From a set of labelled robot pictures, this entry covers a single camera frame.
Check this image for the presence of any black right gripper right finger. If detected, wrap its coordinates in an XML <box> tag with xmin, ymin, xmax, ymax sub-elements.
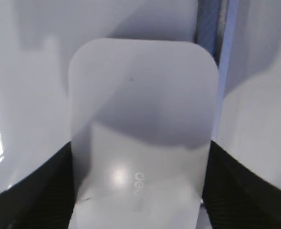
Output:
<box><xmin>202</xmin><ymin>141</ymin><xmax>281</xmax><ymax>229</ymax></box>

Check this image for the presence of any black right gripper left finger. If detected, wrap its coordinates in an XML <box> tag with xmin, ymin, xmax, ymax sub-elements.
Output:
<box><xmin>0</xmin><ymin>143</ymin><xmax>75</xmax><ymax>229</ymax></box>

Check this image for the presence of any white board eraser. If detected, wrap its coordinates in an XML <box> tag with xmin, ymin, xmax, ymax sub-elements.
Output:
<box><xmin>68</xmin><ymin>38</ymin><xmax>219</xmax><ymax>229</ymax></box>

